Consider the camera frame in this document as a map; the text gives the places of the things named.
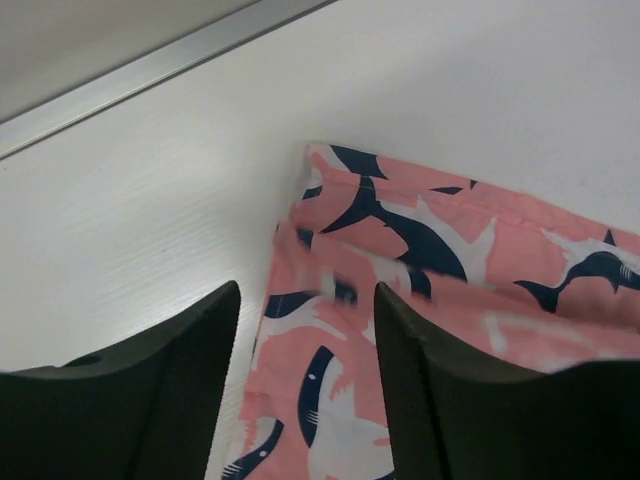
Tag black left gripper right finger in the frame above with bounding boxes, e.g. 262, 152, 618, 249
374, 284, 639, 479

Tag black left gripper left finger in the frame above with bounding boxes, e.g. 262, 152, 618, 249
1, 281, 240, 479

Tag pink shark print shorts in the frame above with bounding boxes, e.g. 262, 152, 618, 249
222, 143, 639, 479

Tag aluminium table edge rail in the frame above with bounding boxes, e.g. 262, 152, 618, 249
1, 0, 330, 160

